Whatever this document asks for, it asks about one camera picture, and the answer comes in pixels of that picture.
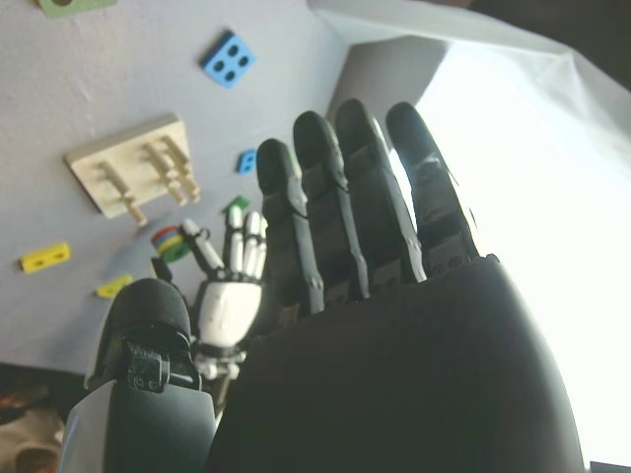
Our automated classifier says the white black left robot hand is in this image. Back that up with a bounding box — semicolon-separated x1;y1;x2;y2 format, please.
58;97;588;473

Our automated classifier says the multicoloured ring cylinder block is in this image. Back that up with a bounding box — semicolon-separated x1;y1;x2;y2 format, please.
150;224;191;262

